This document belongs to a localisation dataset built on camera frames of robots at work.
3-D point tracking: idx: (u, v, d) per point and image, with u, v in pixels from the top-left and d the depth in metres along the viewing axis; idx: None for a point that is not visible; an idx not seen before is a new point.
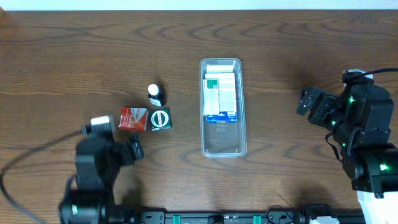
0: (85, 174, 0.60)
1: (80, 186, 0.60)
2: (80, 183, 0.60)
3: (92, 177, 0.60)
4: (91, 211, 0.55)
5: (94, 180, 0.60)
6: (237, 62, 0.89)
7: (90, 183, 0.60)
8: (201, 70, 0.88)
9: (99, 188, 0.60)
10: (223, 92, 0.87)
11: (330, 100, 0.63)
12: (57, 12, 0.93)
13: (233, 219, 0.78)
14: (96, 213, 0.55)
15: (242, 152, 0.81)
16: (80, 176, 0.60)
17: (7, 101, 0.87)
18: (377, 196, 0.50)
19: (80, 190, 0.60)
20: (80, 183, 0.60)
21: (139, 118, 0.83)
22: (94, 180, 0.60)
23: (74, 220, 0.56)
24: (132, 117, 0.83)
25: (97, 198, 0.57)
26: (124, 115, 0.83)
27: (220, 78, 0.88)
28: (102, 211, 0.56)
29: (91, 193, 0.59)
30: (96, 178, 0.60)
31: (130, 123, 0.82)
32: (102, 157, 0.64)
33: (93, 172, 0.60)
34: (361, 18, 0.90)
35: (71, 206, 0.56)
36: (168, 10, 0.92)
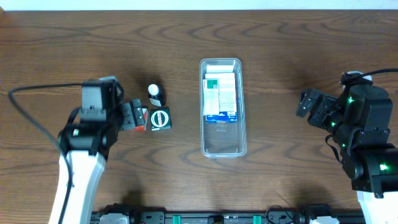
0: (90, 104, 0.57)
1: (83, 112, 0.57)
2: (84, 104, 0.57)
3: (97, 99, 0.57)
4: (89, 141, 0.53)
5: (97, 109, 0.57)
6: (237, 62, 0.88)
7: (95, 109, 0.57)
8: (201, 70, 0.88)
9: (102, 117, 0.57)
10: (223, 92, 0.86)
11: (329, 101, 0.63)
12: (57, 12, 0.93)
13: (233, 219, 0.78)
14: (96, 144, 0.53)
15: (242, 152, 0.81)
16: (86, 104, 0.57)
17: (7, 101, 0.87)
18: (377, 196, 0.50)
19: (81, 117, 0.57)
20: (83, 109, 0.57)
21: None
22: (96, 113, 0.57)
23: (72, 140, 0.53)
24: None
25: (99, 127, 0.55)
26: None
27: (220, 78, 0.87)
28: (103, 140, 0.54)
29: (94, 123, 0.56)
30: (99, 106, 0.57)
31: None
32: (106, 96, 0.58)
33: (96, 96, 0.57)
34: (360, 18, 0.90)
35: (73, 127, 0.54)
36: (168, 10, 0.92)
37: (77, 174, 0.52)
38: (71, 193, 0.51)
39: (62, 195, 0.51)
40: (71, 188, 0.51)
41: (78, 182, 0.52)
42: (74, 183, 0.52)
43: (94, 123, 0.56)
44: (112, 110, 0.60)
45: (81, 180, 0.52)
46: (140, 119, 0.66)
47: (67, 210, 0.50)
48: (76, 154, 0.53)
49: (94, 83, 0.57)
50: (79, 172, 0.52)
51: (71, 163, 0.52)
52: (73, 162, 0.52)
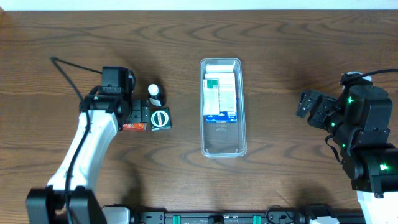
0: (109, 83, 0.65)
1: (102, 89, 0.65)
2: (104, 83, 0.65)
3: (115, 80, 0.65)
4: (107, 104, 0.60)
5: (114, 87, 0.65)
6: (237, 61, 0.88)
7: (112, 88, 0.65)
8: (201, 70, 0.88)
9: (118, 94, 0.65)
10: (223, 92, 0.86)
11: (329, 102, 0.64)
12: (57, 12, 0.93)
13: (233, 219, 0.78)
14: (113, 106, 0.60)
15: (242, 152, 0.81)
16: (104, 83, 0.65)
17: (7, 101, 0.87)
18: (377, 196, 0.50)
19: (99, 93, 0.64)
20: (102, 87, 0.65)
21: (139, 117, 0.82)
22: (114, 90, 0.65)
23: (92, 103, 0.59)
24: None
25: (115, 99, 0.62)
26: None
27: (220, 78, 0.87)
28: (119, 109, 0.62)
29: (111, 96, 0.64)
30: (117, 86, 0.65)
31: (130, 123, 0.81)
32: (124, 78, 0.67)
33: (115, 77, 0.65)
34: (360, 18, 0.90)
35: (94, 96, 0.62)
36: (168, 10, 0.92)
37: (96, 124, 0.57)
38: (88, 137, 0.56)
39: (79, 137, 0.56)
40: (88, 133, 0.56)
41: (95, 129, 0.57)
42: (92, 129, 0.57)
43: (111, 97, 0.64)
44: (125, 92, 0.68)
45: (98, 128, 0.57)
46: (146, 117, 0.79)
47: (83, 149, 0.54)
48: (96, 112, 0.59)
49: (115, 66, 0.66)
50: (97, 123, 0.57)
51: (91, 116, 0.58)
52: (92, 115, 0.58)
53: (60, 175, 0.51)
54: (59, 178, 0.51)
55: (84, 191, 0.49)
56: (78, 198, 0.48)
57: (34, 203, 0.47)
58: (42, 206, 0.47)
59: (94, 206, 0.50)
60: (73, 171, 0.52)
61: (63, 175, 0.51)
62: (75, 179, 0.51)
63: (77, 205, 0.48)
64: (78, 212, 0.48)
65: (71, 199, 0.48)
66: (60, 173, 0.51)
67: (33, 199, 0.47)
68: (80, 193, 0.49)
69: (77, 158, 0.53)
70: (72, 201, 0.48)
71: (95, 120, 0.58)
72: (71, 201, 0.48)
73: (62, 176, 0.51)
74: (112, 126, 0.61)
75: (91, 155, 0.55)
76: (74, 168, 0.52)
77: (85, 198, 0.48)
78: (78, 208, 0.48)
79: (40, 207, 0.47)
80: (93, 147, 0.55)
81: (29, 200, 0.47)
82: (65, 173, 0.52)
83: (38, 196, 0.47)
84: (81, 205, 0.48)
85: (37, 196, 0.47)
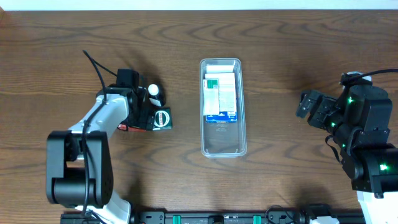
0: (122, 81, 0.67)
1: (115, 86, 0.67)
2: (117, 81, 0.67)
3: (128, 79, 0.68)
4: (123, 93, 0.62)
5: (127, 85, 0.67)
6: (237, 62, 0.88)
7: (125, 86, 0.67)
8: (201, 70, 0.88)
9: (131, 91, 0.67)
10: (223, 92, 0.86)
11: (329, 102, 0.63)
12: (57, 12, 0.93)
13: (233, 219, 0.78)
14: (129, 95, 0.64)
15: (242, 152, 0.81)
16: (118, 81, 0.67)
17: (7, 101, 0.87)
18: (377, 196, 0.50)
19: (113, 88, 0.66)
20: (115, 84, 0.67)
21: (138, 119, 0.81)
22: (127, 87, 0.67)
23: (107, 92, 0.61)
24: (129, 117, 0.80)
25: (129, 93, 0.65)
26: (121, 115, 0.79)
27: (220, 78, 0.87)
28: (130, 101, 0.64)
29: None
30: (130, 84, 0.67)
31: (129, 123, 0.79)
32: (135, 79, 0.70)
33: (129, 76, 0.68)
34: (360, 18, 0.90)
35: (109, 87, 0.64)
36: (168, 10, 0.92)
37: (112, 100, 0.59)
38: (104, 106, 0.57)
39: (96, 106, 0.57)
40: (105, 104, 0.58)
41: (111, 103, 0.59)
42: (109, 102, 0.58)
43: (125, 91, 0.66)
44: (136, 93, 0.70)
45: (114, 102, 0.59)
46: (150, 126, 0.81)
47: (99, 112, 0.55)
48: (111, 94, 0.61)
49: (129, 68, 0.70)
50: (112, 98, 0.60)
51: (107, 95, 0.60)
52: (109, 95, 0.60)
53: (76, 125, 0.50)
54: (76, 127, 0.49)
55: (101, 133, 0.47)
56: (94, 136, 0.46)
57: (52, 142, 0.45)
58: (61, 145, 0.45)
59: (107, 152, 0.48)
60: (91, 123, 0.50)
61: (79, 125, 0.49)
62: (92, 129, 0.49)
63: (93, 144, 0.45)
64: (92, 150, 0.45)
65: (86, 139, 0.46)
66: (78, 124, 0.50)
67: (53, 138, 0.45)
68: (96, 134, 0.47)
69: (94, 116, 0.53)
70: (89, 139, 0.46)
71: (111, 98, 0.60)
72: (87, 140, 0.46)
73: (79, 125, 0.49)
74: (124, 109, 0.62)
75: (107, 117, 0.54)
76: (91, 121, 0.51)
77: (102, 136, 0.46)
78: (92, 146, 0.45)
79: (58, 147, 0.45)
80: (109, 112, 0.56)
81: (49, 139, 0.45)
82: (83, 123, 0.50)
83: (57, 136, 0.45)
84: (96, 144, 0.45)
85: (55, 135, 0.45)
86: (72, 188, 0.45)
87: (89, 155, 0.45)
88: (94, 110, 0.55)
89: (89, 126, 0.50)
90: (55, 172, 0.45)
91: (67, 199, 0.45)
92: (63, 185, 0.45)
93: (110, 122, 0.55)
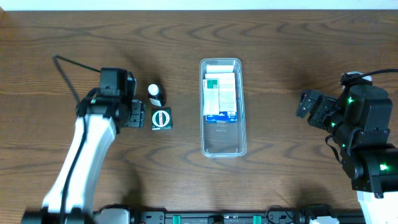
0: (107, 85, 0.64)
1: (99, 92, 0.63)
2: (102, 85, 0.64)
3: (113, 83, 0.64)
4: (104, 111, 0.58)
5: (112, 89, 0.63)
6: (238, 62, 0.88)
7: (110, 90, 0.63)
8: (201, 70, 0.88)
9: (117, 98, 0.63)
10: (223, 92, 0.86)
11: (329, 102, 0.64)
12: (57, 12, 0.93)
13: (233, 219, 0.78)
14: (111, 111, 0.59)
15: (242, 152, 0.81)
16: (103, 84, 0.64)
17: (7, 101, 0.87)
18: (377, 196, 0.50)
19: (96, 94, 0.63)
20: (101, 89, 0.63)
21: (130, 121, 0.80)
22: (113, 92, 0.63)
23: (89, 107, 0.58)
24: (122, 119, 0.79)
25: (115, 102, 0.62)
26: None
27: (220, 78, 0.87)
28: (116, 112, 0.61)
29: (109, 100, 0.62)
30: (115, 88, 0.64)
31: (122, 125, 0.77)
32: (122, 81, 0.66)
33: (114, 79, 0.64)
34: (361, 18, 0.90)
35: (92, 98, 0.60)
36: (168, 10, 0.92)
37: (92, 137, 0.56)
38: (84, 147, 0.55)
39: (75, 150, 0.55)
40: (84, 145, 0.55)
41: (92, 139, 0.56)
42: (88, 142, 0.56)
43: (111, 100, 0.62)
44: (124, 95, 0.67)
45: (94, 138, 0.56)
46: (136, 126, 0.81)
47: (79, 162, 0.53)
48: (91, 117, 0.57)
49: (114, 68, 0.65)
50: (93, 133, 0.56)
51: (87, 122, 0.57)
52: (88, 122, 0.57)
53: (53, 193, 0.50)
54: (55, 196, 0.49)
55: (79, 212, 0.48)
56: (73, 219, 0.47)
57: None
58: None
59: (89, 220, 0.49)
60: (69, 187, 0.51)
61: (58, 195, 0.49)
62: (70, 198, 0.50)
63: None
64: None
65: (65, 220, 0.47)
66: (55, 191, 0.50)
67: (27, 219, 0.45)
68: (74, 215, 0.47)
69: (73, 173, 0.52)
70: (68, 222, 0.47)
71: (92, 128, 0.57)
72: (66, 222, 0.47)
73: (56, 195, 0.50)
74: (109, 133, 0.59)
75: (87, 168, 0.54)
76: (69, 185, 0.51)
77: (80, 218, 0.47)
78: None
79: None
80: (89, 162, 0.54)
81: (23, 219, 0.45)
82: (60, 190, 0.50)
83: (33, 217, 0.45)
84: None
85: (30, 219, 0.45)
86: None
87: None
88: (73, 161, 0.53)
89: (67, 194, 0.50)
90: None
91: None
92: None
93: (92, 170, 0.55)
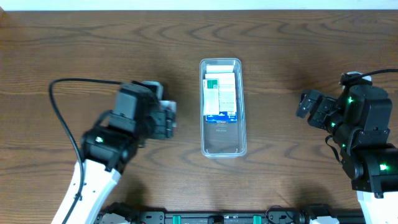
0: (120, 111, 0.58)
1: (112, 119, 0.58)
2: (116, 111, 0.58)
3: (129, 111, 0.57)
4: (109, 152, 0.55)
5: (127, 119, 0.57)
6: (237, 62, 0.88)
7: (125, 118, 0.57)
8: (201, 70, 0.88)
9: (129, 130, 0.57)
10: (223, 92, 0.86)
11: (329, 102, 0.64)
12: (57, 12, 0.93)
13: (233, 219, 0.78)
14: (118, 153, 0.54)
15: (242, 152, 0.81)
16: (117, 110, 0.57)
17: (7, 101, 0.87)
18: (377, 196, 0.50)
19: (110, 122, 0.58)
20: (114, 114, 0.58)
21: None
22: (126, 122, 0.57)
23: (94, 145, 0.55)
24: None
25: (125, 137, 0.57)
26: None
27: (220, 78, 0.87)
28: (124, 154, 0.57)
29: (119, 132, 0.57)
30: (130, 117, 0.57)
31: None
32: (140, 107, 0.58)
33: (129, 106, 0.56)
34: (360, 18, 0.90)
35: (100, 133, 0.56)
36: (168, 10, 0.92)
37: (89, 193, 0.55)
38: (78, 203, 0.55)
39: (71, 200, 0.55)
40: (79, 198, 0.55)
41: (86, 193, 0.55)
42: (84, 196, 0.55)
43: (121, 134, 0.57)
44: (142, 119, 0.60)
45: (91, 193, 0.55)
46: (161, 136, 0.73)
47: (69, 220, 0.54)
48: (90, 162, 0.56)
49: (132, 91, 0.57)
50: (90, 185, 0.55)
51: (85, 173, 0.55)
52: (86, 172, 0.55)
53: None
54: None
55: None
56: None
57: None
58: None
59: None
60: None
61: None
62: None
63: None
64: None
65: None
66: None
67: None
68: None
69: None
70: None
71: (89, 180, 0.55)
72: None
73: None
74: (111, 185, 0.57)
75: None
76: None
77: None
78: None
79: None
80: (81, 219, 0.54)
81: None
82: None
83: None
84: None
85: None
86: None
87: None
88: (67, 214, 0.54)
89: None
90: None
91: None
92: None
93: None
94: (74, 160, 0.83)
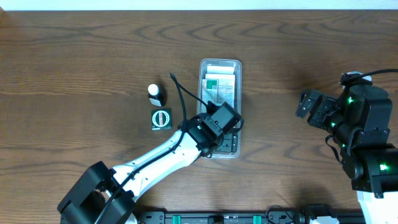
0: (216, 118, 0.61)
1: (207, 120, 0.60)
2: (213, 115, 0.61)
3: (223, 121, 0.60)
4: (201, 142, 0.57)
5: (218, 127, 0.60)
6: (238, 64, 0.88)
7: (216, 125, 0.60)
8: (201, 70, 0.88)
9: (216, 135, 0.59)
10: (222, 93, 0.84)
11: (329, 102, 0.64)
12: (57, 12, 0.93)
13: (233, 219, 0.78)
14: (204, 145, 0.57)
15: (235, 154, 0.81)
16: (214, 116, 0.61)
17: (7, 101, 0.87)
18: (377, 196, 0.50)
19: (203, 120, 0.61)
20: (209, 117, 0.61)
21: None
22: (215, 128, 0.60)
23: (193, 129, 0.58)
24: None
25: (211, 139, 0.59)
26: None
27: (220, 79, 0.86)
28: (205, 150, 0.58)
29: (208, 132, 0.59)
30: (221, 126, 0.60)
31: None
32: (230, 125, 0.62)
33: (225, 117, 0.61)
34: (361, 18, 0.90)
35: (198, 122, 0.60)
36: (168, 10, 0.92)
37: (180, 154, 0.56)
38: (168, 155, 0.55)
39: (163, 149, 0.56)
40: (171, 152, 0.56)
41: (178, 154, 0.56)
42: (176, 152, 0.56)
43: (209, 135, 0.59)
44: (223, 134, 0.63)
45: (181, 155, 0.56)
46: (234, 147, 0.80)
47: (157, 162, 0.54)
48: (187, 136, 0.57)
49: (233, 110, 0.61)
50: (183, 149, 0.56)
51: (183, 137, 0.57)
52: (185, 137, 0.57)
53: (125, 169, 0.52)
54: (124, 171, 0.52)
55: (131, 201, 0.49)
56: (124, 203, 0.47)
57: (92, 173, 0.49)
58: (96, 182, 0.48)
59: (126, 218, 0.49)
60: (136, 174, 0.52)
61: (127, 172, 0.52)
62: (133, 183, 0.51)
63: (118, 210, 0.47)
64: (111, 212, 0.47)
65: (115, 198, 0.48)
66: (127, 167, 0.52)
67: (95, 168, 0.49)
68: (126, 198, 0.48)
69: (150, 165, 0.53)
70: (116, 201, 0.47)
71: (183, 144, 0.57)
72: (114, 201, 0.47)
73: (125, 173, 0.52)
74: (188, 162, 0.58)
75: (158, 173, 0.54)
76: (140, 171, 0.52)
77: (125, 207, 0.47)
78: (115, 211, 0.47)
79: (91, 182, 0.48)
80: (163, 170, 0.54)
81: (91, 169, 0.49)
82: (130, 169, 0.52)
83: (99, 170, 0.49)
84: (122, 211, 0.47)
85: (96, 170, 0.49)
86: (80, 217, 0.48)
87: (104, 212, 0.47)
88: (154, 158, 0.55)
89: (134, 177, 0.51)
90: (73, 197, 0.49)
91: (70, 218, 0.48)
92: (76, 209, 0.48)
93: (159, 177, 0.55)
94: (73, 160, 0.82)
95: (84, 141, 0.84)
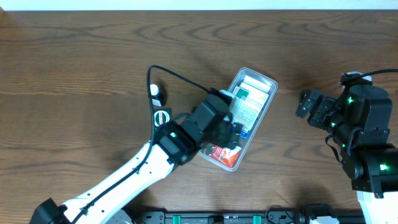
0: (195, 120, 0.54)
1: (185, 123, 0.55)
2: (192, 116, 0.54)
3: (203, 122, 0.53)
4: (175, 150, 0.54)
5: (198, 129, 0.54)
6: (274, 84, 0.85)
7: (196, 128, 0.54)
8: (239, 77, 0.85)
9: (195, 140, 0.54)
10: (247, 106, 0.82)
11: (329, 102, 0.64)
12: (57, 12, 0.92)
13: (233, 219, 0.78)
14: (178, 155, 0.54)
15: (233, 167, 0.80)
16: (193, 116, 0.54)
17: (7, 101, 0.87)
18: (377, 196, 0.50)
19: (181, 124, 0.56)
20: (188, 120, 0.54)
21: (231, 155, 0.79)
22: (194, 131, 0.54)
23: (164, 139, 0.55)
24: (224, 150, 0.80)
25: (189, 144, 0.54)
26: (218, 147, 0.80)
27: (252, 93, 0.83)
28: (184, 158, 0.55)
29: (186, 137, 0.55)
30: (201, 129, 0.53)
31: (220, 157, 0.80)
32: (214, 124, 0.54)
33: (204, 118, 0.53)
34: (361, 18, 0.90)
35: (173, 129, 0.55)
36: (168, 10, 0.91)
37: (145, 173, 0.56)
38: (131, 177, 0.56)
39: (125, 172, 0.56)
40: (134, 174, 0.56)
41: (143, 172, 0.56)
42: (139, 172, 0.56)
43: (188, 140, 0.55)
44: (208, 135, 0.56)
45: (146, 174, 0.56)
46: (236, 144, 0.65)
47: (115, 188, 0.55)
48: (158, 148, 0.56)
49: (214, 108, 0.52)
50: (149, 167, 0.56)
51: (149, 154, 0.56)
52: (151, 153, 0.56)
53: (78, 203, 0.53)
54: (76, 206, 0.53)
55: None
56: None
57: (43, 210, 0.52)
58: (46, 219, 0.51)
59: None
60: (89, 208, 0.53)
61: (79, 206, 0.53)
62: (86, 216, 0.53)
63: None
64: None
65: None
66: (80, 200, 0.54)
67: (44, 206, 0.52)
68: None
69: (106, 195, 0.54)
70: None
71: (150, 161, 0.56)
72: None
73: (78, 208, 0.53)
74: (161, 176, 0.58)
75: (119, 200, 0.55)
76: (94, 203, 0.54)
77: None
78: None
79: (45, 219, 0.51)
80: (122, 198, 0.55)
81: (40, 208, 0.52)
82: (84, 202, 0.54)
83: (50, 208, 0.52)
84: None
85: (45, 208, 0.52)
86: None
87: None
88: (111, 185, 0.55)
89: (87, 211, 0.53)
90: None
91: None
92: None
93: (119, 205, 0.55)
94: (73, 160, 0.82)
95: (84, 142, 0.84)
